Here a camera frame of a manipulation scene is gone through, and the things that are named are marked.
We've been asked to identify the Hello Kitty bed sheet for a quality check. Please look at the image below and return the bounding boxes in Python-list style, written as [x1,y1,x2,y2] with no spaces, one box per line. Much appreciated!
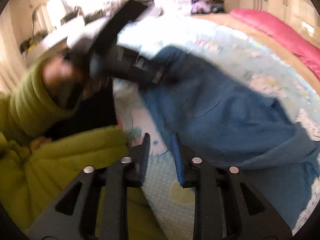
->
[113,17,319,239]

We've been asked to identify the green left sleeve forearm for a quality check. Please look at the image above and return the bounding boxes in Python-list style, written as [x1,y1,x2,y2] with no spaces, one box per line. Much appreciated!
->
[1,62,77,145]

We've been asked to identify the pink comforter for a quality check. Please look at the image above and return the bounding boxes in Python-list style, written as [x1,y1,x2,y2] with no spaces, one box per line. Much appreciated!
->
[230,9,319,77]

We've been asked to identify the left hand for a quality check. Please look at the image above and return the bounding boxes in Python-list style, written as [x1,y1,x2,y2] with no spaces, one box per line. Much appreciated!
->
[41,55,109,110]

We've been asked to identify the green clothed torso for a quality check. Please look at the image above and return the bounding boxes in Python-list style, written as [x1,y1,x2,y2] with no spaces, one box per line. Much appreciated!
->
[0,126,166,240]

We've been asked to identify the beige bed blanket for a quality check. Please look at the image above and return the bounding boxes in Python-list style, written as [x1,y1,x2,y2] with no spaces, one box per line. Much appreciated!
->
[192,14,320,95]

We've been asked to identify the clothes pile on floor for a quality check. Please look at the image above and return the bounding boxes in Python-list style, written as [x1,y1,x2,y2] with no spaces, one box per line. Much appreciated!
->
[191,0,226,14]

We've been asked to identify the blue denim pants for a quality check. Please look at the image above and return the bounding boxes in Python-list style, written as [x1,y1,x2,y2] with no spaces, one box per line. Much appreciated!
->
[141,46,319,228]

